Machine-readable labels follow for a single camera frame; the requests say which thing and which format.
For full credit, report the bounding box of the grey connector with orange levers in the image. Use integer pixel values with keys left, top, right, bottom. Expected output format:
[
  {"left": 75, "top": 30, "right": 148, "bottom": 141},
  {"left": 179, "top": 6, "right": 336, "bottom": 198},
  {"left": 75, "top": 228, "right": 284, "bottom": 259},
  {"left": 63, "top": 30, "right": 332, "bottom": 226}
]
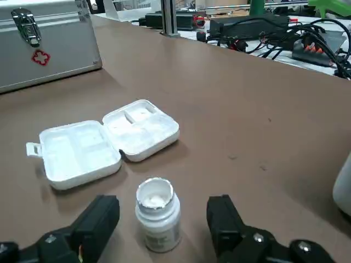
[{"left": 291, "top": 37, "right": 334, "bottom": 67}]

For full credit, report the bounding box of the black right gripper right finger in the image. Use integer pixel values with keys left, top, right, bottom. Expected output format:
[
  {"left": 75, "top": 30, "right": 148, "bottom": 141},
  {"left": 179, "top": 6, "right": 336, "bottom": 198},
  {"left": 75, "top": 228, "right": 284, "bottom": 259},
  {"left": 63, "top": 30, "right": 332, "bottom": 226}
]
[{"left": 206, "top": 195, "right": 337, "bottom": 263}]

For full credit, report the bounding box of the aluminium first aid case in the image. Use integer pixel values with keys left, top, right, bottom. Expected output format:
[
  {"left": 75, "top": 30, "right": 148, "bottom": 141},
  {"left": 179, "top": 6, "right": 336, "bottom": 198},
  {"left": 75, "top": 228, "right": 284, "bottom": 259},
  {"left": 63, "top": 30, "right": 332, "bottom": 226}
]
[{"left": 0, "top": 0, "right": 103, "bottom": 94}]

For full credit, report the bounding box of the long black power brick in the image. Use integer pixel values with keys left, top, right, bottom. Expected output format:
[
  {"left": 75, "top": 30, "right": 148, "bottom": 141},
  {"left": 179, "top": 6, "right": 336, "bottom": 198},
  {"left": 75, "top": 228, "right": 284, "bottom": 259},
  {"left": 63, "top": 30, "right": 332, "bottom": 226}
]
[{"left": 208, "top": 15, "right": 291, "bottom": 38}]

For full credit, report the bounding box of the white open pill box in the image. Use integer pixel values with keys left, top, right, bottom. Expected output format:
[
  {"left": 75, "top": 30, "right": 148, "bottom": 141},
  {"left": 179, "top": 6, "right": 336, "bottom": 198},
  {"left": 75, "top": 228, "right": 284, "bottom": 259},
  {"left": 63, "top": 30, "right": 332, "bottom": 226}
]
[{"left": 26, "top": 99, "right": 180, "bottom": 191}]

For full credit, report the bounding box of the aluminium frame post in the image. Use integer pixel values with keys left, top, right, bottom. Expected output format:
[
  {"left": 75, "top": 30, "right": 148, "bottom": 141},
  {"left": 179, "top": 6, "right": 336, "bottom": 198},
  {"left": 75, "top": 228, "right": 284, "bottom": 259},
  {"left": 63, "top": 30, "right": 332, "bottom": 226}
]
[{"left": 161, "top": 0, "right": 181, "bottom": 38}]

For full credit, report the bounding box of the white bin with open lid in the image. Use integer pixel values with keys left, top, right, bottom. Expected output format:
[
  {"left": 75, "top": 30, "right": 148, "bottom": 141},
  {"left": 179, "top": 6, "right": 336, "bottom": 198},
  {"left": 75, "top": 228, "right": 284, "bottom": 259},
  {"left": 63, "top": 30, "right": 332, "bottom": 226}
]
[{"left": 332, "top": 150, "right": 351, "bottom": 218}]

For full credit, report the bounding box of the black power adapter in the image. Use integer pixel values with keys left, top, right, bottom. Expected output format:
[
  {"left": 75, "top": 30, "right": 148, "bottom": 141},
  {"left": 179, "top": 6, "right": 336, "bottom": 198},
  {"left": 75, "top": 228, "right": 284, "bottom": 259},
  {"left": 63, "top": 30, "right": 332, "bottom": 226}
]
[{"left": 139, "top": 12, "right": 194, "bottom": 31}]

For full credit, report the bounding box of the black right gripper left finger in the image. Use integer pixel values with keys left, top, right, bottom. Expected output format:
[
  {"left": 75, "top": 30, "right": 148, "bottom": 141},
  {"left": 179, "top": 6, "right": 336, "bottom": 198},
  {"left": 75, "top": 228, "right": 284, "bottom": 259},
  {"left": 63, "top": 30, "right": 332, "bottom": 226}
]
[{"left": 0, "top": 195, "right": 121, "bottom": 263}]

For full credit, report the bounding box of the green plastic object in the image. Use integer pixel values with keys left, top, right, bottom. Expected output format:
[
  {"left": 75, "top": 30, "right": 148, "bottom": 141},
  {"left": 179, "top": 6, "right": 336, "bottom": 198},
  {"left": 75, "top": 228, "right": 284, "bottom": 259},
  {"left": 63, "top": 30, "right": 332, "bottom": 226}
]
[
  {"left": 248, "top": 0, "right": 266, "bottom": 16},
  {"left": 308, "top": 0, "right": 351, "bottom": 18}
]

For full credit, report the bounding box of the white medicine bottle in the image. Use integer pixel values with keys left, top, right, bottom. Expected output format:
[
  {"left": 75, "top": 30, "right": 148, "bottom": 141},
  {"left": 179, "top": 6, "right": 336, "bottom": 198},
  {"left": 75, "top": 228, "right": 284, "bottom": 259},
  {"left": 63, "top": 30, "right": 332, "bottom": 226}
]
[{"left": 134, "top": 177, "right": 182, "bottom": 252}]

